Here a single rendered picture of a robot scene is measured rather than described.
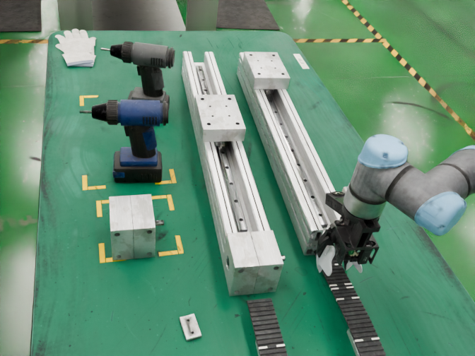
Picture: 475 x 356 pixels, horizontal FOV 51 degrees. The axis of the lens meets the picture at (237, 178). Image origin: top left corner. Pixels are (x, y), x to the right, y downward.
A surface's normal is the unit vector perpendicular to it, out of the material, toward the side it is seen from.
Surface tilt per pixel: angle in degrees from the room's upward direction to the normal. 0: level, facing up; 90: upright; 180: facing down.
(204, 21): 90
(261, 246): 0
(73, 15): 90
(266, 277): 90
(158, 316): 0
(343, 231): 0
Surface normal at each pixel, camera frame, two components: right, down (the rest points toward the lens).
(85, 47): 0.22, -0.65
